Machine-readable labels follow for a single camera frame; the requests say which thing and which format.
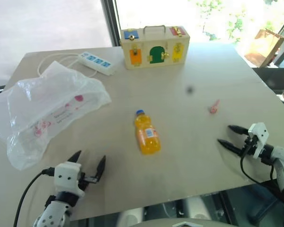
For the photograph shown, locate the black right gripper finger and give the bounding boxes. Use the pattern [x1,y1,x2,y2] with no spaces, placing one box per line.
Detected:
[228,124,250,136]
[217,139,244,157]

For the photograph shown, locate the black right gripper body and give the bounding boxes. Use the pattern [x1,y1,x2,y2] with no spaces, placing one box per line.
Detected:
[240,134,260,157]

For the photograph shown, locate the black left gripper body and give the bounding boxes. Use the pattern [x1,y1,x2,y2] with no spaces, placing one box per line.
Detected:
[77,172,98,192]

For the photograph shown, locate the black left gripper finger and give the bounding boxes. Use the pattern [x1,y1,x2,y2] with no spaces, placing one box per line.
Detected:
[94,155,107,183]
[67,150,82,164]

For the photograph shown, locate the small pink wrapped candy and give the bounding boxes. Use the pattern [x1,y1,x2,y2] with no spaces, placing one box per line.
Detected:
[208,99,221,114]

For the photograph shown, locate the orange juice bottle blue cap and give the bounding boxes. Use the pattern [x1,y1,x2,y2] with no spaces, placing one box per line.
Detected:
[133,109,162,156]

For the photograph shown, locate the white rounded shape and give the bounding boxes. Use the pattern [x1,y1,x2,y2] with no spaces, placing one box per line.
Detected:
[119,207,143,227]

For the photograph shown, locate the clear plastic bag pink print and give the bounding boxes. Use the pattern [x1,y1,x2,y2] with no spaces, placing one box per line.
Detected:
[0,60,113,171]

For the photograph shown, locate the brown paper bag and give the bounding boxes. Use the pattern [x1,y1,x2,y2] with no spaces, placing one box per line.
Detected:
[244,28,284,69]

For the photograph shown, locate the white power strip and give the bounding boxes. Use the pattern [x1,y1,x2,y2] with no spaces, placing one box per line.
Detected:
[77,51,117,77]

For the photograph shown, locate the wooden lock box coloured doors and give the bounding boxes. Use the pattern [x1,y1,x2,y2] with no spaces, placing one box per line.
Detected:
[119,24,191,70]

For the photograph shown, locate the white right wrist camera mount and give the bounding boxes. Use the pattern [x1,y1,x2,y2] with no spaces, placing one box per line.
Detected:
[248,122,269,159]

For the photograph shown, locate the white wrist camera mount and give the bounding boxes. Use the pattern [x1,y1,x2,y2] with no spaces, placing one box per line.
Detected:
[248,122,269,159]
[53,161,86,198]

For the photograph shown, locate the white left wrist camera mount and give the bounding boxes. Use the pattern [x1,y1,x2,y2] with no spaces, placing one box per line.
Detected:
[53,161,86,198]

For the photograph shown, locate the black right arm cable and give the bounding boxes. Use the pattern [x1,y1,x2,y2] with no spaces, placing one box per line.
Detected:
[240,146,279,190]

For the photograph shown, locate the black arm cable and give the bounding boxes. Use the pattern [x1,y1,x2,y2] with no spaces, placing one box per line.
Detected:
[240,146,279,190]
[13,166,55,227]

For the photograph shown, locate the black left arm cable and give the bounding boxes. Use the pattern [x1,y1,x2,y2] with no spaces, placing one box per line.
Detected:
[13,166,55,227]

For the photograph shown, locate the white power strip cable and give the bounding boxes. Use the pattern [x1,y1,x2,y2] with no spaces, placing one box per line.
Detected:
[36,52,98,79]

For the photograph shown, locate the dark window frame post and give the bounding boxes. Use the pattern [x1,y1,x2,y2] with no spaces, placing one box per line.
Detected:
[100,0,122,47]
[273,10,284,66]

